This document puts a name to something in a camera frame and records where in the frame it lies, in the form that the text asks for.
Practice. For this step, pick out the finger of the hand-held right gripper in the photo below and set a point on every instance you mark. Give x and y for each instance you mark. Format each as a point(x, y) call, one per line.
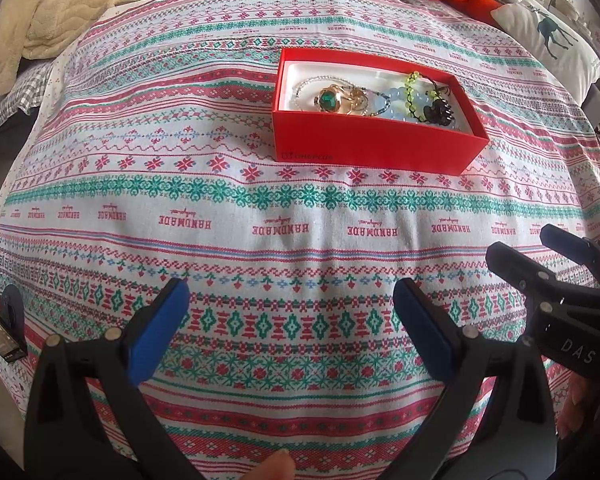
point(595, 260)
point(525, 272)

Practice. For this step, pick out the person's right hand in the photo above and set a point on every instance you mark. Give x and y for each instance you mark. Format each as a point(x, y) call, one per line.
point(587, 405)

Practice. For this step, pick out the person's left hand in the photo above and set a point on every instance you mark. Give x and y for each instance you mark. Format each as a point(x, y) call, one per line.
point(272, 467)

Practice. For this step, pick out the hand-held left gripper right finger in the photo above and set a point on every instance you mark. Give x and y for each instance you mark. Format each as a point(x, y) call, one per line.
point(422, 330)

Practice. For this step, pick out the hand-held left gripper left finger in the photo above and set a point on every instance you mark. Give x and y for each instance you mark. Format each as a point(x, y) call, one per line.
point(162, 330)

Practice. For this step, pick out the red green patterned blanket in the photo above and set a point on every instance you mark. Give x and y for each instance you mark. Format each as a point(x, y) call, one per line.
point(180, 160)

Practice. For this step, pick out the white deer print pillow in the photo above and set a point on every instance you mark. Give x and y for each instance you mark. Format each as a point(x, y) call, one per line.
point(550, 45)

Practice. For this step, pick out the red jewelry box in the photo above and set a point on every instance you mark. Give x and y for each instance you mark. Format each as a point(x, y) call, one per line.
point(370, 142)

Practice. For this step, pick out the beige fleece blanket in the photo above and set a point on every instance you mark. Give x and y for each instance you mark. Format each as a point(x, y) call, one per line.
point(70, 10)

